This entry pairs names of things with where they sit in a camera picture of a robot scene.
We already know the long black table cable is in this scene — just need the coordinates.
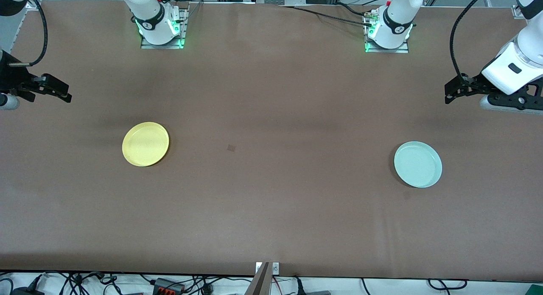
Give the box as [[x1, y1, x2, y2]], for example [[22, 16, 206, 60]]
[[280, 5, 376, 28]]

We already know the pale green round plate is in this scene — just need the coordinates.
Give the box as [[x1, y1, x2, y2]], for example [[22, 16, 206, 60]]
[[394, 141, 443, 188]]

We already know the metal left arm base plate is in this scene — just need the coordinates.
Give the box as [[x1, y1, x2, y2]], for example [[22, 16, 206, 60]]
[[365, 11, 410, 54]]

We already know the aluminium profile post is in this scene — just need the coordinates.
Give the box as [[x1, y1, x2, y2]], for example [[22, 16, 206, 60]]
[[245, 262, 272, 295]]

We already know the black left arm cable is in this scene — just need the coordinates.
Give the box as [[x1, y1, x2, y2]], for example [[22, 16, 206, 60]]
[[450, 0, 490, 85]]

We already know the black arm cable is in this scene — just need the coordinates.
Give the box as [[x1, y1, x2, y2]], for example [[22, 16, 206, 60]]
[[6, 0, 48, 67], [450, 0, 490, 85]]

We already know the black red power strip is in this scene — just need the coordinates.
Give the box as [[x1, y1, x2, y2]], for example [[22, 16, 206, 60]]
[[154, 278, 185, 295]]

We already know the yellow round plate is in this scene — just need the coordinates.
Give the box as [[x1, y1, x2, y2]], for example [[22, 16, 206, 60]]
[[122, 122, 170, 167]]

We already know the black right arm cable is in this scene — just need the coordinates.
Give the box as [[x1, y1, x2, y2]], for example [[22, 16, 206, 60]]
[[6, 0, 48, 67]]

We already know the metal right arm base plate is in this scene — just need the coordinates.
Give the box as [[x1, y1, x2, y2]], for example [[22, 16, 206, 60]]
[[141, 8, 188, 50]]

